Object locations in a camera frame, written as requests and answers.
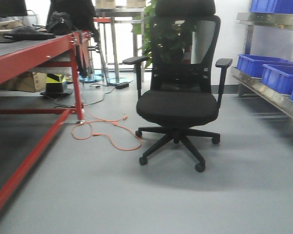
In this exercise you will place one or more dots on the green potted plant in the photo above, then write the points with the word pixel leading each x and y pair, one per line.
pixel 168 32

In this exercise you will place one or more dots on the black office chair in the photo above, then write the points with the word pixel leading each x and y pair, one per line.
pixel 180 96

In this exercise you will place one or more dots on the blue bin on low shelf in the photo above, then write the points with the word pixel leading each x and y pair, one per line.
pixel 252 65

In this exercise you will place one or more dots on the black bag on workbench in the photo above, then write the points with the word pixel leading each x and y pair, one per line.
pixel 59 23

